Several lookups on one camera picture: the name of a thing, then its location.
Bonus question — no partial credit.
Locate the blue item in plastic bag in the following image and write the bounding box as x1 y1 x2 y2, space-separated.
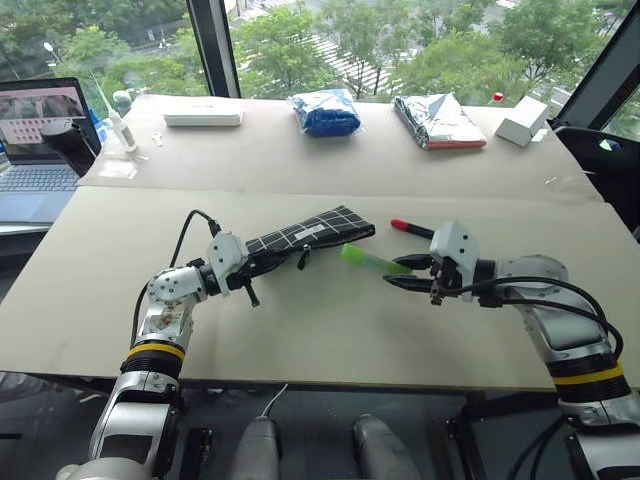
286 88 363 138

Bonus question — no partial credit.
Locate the dark window pillar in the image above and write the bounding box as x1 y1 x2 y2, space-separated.
185 0 243 99

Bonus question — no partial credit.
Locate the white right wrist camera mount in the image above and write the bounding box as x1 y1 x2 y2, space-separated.
428 220 480 304

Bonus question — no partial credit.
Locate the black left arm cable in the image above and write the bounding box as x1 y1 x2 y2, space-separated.
129 209 223 351

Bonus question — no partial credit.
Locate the green highlighter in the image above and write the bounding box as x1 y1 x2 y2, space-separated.
339 243 414 277

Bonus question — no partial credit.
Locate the thin white cable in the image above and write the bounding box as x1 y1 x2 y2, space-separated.
259 382 291 419

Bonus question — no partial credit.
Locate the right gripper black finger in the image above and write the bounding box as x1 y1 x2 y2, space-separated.
382 273 435 296
391 253 435 271

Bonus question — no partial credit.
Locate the red black marker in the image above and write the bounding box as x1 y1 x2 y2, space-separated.
390 217 438 240

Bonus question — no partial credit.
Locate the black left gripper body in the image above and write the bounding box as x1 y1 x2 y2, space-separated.
227 267 254 294

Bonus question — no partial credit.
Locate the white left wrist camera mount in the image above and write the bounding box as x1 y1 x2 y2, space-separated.
205 230 250 298

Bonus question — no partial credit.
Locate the clear plastic bag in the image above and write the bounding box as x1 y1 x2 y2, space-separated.
96 158 139 181

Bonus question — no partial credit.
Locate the grey open laptop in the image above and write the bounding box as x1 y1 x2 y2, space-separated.
0 76 104 236

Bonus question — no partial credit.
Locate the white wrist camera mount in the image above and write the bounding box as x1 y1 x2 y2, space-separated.
428 220 480 304
205 230 250 298

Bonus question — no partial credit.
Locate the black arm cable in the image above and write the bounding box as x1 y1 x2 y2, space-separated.
444 275 625 361
129 209 223 351

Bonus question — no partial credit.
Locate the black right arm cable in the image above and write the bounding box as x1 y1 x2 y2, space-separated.
444 275 625 361

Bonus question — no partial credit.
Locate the black cylindrical device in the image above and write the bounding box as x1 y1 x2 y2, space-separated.
39 121 98 179

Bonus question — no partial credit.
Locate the black white grid pouch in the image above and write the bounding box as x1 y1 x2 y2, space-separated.
233 204 377 282

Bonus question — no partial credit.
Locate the small white cardboard box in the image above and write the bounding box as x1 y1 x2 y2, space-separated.
494 95 552 148

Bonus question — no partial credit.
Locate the silver foil package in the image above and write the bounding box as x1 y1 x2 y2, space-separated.
392 92 488 152

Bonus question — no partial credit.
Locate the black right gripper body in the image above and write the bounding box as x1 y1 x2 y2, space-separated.
428 255 465 307

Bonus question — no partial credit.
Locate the dark grey rounded shape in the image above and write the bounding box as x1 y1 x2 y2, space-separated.
351 414 422 480
231 416 282 480

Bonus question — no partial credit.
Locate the white nozzle glue bottle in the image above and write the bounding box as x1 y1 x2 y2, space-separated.
89 72 139 154

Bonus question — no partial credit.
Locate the flat white box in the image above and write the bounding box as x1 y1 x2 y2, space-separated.
162 109 246 128

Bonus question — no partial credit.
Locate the dark slanted window frame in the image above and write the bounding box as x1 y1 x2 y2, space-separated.
553 0 640 132

